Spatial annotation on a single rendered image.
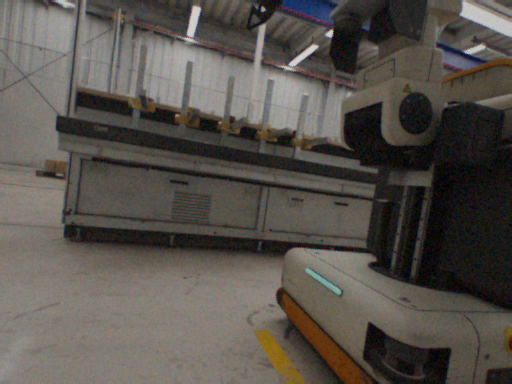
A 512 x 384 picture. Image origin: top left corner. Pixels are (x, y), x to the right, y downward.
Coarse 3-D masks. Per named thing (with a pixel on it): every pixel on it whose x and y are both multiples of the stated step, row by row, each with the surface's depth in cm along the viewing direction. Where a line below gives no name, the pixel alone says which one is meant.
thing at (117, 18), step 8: (120, 8) 250; (112, 16) 252; (120, 16) 253; (112, 40) 251; (112, 48) 251; (112, 56) 252; (112, 64) 253; (112, 72) 253; (112, 80) 254; (112, 88) 256
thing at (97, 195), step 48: (240, 144) 204; (288, 144) 215; (96, 192) 183; (144, 192) 191; (192, 192) 200; (240, 192) 211; (288, 192) 222; (144, 240) 193; (192, 240) 203; (240, 240) 213; (288, 240) 223; (336, 240) 236
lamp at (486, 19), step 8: (464, 8) 265; (472, 8) 265; (464, 16) 276; (472, 16) 275; (480, 16) 273; (488, 16) 272; (488, 24) 283; (496, 24) 281; (504, 24) 280; (504, 32) 292
